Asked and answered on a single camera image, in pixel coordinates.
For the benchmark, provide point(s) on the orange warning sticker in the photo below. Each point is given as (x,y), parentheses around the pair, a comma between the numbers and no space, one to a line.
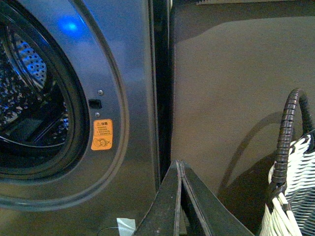
(102,134)

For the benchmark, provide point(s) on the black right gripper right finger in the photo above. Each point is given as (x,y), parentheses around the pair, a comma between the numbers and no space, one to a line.
(205,214)

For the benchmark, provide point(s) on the grey front-load washing machine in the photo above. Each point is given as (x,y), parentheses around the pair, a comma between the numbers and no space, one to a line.
(96,49)

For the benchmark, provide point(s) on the black white woven basket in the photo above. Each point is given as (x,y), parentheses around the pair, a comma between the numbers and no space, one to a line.
(293,212)

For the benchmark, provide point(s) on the brown cabinet panel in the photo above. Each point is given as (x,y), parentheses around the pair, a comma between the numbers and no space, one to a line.
(234,64)

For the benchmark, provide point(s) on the dark wrapped basket handle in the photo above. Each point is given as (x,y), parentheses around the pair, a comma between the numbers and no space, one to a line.
(297,97)

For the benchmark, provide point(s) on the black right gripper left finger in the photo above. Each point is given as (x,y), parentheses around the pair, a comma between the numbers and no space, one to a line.
(163,218)

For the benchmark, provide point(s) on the black door latch slot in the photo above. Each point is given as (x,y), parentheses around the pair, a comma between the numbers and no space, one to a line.
(95,104)

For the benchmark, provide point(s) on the steel perforated drum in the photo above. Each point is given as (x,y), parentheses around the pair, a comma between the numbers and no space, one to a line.
(33,112)

